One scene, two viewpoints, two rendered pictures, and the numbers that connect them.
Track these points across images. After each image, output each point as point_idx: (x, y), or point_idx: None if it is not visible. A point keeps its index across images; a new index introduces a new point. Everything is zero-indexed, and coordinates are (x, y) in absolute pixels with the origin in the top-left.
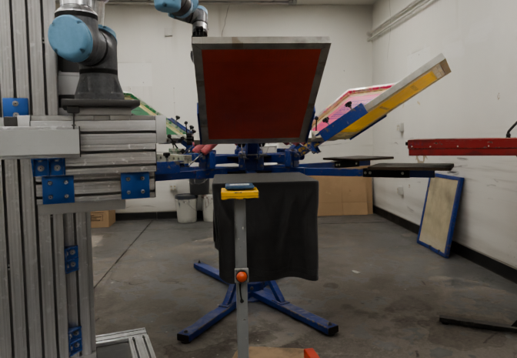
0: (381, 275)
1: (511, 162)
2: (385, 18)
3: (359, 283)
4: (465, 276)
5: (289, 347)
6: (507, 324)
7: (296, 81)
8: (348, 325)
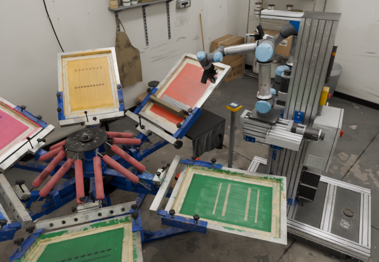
0: (39, 205)
1: (9, 100)
2: None
3: (64, 207)
4: (29, 173)
5: None
6: (109, 146)
7: (179, 75)
8: None
